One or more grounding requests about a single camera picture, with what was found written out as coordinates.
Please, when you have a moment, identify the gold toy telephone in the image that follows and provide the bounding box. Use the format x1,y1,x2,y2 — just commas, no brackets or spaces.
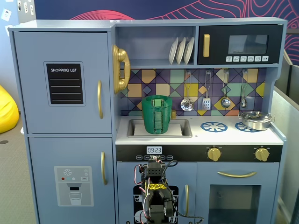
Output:
112,44,131,95

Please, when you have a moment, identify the white toy plate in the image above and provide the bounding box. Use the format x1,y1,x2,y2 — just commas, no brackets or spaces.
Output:
168,37,179,65
176,36,187,65
183,36,195,65

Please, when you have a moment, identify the blue oven door with window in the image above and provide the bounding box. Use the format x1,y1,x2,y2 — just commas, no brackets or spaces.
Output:
196,162,280,224

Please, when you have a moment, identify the gold dishwasher door handle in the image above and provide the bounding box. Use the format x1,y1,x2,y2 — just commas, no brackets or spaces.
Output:
185,184,190,217

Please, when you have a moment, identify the blue dishwasher door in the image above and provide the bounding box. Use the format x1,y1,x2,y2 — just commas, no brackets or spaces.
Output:
116,161,198,224

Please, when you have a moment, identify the steel ladle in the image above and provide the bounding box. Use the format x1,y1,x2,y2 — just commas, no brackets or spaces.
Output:
220,70,232,109

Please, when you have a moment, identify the yellow beanbag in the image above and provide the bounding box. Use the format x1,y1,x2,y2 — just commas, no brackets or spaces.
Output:
0,84,20,134

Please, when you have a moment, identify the red white servo wire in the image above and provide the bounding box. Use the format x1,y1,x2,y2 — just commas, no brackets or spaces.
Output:
133,163,153,220

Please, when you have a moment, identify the grey desk partition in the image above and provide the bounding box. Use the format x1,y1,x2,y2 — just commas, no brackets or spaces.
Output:
272,63,299,224

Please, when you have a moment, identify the black usb cable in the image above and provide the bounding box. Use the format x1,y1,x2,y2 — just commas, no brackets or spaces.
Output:
173,208,204,224

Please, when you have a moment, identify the gold fridge door handle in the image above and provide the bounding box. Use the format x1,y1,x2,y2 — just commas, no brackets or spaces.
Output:
97,80,104,120

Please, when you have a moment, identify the black toy microwave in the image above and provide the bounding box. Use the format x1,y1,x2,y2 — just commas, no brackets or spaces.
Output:
197,24,284,66

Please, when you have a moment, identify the gold freezer door handle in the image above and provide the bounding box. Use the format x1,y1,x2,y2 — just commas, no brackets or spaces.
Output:
100,151,108,186

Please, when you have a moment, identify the gold oven door handle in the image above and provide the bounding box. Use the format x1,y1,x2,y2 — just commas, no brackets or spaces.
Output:
217,170,258,179

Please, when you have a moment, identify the grey toy sink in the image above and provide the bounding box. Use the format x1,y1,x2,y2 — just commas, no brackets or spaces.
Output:
127,118,193,139

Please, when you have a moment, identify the steel slotted skimmer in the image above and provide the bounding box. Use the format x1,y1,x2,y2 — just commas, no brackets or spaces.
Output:
180,70,195,112

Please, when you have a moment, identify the blue freezer door with dispenser print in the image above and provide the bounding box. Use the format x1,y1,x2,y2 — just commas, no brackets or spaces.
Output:
28,137,117,224

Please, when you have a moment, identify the steel slotted spatula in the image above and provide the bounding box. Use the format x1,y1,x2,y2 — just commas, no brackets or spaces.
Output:
201,70,212,111

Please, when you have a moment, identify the steel toy pot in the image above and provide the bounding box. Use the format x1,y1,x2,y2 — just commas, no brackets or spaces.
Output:
238,114,276,132

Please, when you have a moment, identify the gold stove knob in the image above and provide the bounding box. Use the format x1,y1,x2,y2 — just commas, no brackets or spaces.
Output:
206,147,222,162
254,147,270,162

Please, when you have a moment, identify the gold microwave handle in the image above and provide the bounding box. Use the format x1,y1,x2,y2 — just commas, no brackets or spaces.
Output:
202,34,211,58

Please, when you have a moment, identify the green container with handle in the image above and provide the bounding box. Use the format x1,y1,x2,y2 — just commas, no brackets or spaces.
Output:
141,100,173,135

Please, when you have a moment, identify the small steel spoon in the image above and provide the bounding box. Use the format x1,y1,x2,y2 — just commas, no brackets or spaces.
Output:
240,69,249,109

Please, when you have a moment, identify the blue fridge door with chalkboard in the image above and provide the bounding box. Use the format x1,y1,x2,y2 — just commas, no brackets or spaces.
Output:
13,31,113,134

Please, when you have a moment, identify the black shopping list chalkboard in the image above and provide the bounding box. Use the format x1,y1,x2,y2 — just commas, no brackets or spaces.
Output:
43,61,86,107

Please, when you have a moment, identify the blue toy kitchen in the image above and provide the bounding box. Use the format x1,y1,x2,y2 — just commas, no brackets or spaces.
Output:
8,17,288,224

